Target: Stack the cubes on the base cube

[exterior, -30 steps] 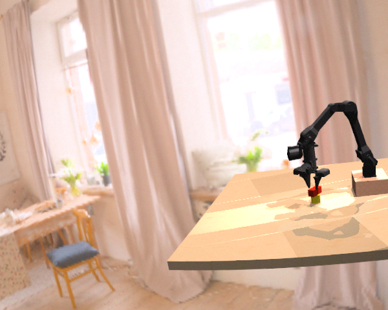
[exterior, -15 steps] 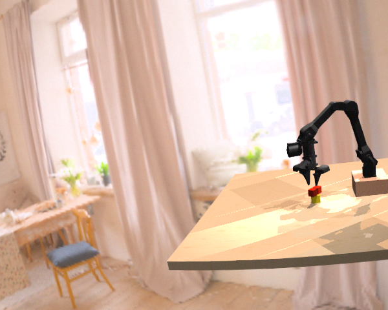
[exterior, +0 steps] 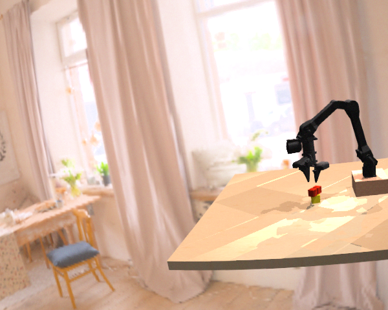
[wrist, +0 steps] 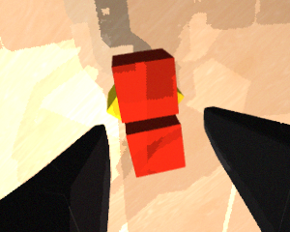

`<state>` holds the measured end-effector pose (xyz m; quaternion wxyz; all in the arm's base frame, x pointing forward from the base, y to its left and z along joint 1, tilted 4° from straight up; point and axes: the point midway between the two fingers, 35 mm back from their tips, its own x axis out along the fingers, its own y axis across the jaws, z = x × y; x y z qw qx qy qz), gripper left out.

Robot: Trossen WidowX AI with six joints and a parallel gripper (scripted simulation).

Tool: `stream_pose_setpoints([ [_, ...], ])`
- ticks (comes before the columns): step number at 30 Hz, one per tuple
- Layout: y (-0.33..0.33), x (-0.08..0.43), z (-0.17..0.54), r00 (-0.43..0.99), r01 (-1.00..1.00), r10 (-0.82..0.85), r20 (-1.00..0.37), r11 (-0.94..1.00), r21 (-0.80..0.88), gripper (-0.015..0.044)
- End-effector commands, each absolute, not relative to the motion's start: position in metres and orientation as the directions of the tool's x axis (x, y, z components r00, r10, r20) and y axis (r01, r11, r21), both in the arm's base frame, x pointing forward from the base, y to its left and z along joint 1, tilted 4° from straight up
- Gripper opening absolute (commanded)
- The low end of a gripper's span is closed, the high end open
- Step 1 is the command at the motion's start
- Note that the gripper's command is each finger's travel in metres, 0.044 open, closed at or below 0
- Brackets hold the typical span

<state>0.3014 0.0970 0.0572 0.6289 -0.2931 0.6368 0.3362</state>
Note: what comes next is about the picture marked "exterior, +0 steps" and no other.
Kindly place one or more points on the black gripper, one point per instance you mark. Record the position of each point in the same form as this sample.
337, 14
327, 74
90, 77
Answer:
318, 167

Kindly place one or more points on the yellow cube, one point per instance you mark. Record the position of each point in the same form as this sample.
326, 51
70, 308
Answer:
315, 199

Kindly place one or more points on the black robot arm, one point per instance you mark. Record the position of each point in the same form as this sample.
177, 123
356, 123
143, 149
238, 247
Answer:
308, 128

